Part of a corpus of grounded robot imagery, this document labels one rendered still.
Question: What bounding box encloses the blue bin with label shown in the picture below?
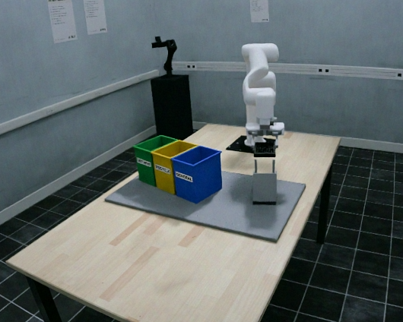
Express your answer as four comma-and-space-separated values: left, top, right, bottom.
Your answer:
171, 146, 222, 204

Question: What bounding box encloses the yellow open bin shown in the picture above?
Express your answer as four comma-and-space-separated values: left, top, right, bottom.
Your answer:
151, 140, 199, 195

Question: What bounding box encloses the green bin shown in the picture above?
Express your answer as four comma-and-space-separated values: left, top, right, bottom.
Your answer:
133, 135, 178, 187

